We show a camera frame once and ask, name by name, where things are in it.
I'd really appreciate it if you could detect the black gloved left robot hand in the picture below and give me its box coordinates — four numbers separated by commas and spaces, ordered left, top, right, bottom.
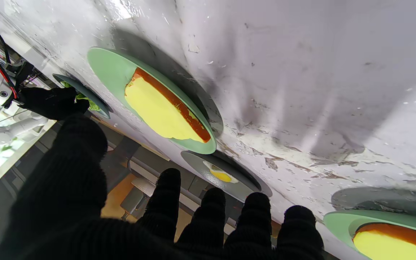
0, 114, 325, 260

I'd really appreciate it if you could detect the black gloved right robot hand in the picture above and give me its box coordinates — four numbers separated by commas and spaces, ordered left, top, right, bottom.
17, 87, 90, 121

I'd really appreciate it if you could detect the green toy lettuce leaf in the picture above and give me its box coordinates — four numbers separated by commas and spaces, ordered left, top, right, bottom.
61, 81, 101, 112

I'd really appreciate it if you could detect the yellow toy bread slice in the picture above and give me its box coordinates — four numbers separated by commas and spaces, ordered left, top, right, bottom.
124, 67, 212, 143
352, 223, 416, 260

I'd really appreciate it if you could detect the toy fried egg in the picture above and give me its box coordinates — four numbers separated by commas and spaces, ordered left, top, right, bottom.
202, 161, 239, 184

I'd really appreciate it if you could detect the dark teal round plate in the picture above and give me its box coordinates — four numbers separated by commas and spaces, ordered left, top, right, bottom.
53, 74, 111, 119

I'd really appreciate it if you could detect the light green round plate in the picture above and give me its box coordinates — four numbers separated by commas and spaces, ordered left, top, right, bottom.
87, 47, 218, 155
323, 211, 416, 260

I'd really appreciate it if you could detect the grey round plate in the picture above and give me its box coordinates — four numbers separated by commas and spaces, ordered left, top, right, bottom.
181, 150, 263, 203

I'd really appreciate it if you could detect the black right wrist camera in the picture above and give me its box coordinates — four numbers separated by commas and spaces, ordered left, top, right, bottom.
6, 61, 34, 89

